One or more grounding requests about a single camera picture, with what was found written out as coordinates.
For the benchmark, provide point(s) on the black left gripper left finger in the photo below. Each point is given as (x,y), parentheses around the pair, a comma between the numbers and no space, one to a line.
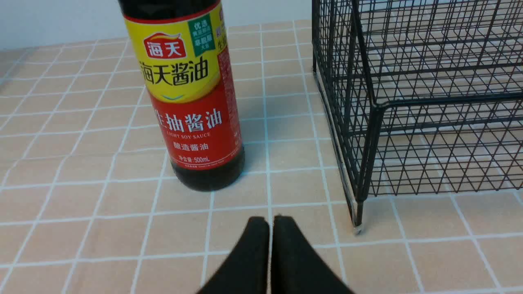
(245,269)

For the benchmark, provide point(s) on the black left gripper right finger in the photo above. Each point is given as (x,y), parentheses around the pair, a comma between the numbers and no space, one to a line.
(296,268)

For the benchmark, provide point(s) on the soy sauce bottle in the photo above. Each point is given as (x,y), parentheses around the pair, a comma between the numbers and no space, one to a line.
(182,50)

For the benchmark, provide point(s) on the black wire mesh rack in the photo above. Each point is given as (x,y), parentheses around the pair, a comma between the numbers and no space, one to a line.
(421,96)

